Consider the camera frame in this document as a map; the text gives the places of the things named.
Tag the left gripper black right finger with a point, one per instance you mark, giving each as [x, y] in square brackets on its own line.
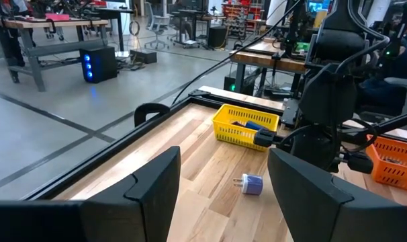
[311, 208]

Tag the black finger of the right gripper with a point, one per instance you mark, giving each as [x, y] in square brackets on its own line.
[359, 163]
[264, 138]

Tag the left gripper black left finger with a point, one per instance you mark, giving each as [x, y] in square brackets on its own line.
[139, 208]

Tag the blue box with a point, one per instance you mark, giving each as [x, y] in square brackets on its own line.
[255, 125]

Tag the purple wall charger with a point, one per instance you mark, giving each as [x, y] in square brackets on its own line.
[252, 185]

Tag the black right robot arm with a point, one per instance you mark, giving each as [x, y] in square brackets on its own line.
[327, 94]

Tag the grey office chair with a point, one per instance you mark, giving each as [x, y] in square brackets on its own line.
[156, 23]

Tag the yellow plastic basket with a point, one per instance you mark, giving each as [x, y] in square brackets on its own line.
[243, 134]

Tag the orange plastic basket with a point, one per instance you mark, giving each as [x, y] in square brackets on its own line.
[395, 164]

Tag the black box green light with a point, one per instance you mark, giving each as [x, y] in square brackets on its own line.
[235, 86]

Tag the wooden workbench black legs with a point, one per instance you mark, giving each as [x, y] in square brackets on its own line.
[267, 60]

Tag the grey chair armrest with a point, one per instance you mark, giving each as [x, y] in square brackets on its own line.
[401, 82]

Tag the black cabinet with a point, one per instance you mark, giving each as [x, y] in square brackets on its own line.
[218, 36]

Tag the red parts shelf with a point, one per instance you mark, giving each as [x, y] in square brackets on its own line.
[238, 17]

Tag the black desk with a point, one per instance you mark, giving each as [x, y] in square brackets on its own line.
[190, 13]
[116, 13]

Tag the black floor box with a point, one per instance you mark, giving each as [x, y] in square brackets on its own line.
[143, 56]

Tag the black computer blue lights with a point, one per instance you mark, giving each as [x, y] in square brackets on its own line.
[99, 64]

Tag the pink box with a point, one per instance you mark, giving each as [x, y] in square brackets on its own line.
[57, 17]

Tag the wooden workbench grey legs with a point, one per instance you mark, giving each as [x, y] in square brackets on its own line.
[39, 23]

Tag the black aluminium table frame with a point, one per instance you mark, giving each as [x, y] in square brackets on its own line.
[106, 153]

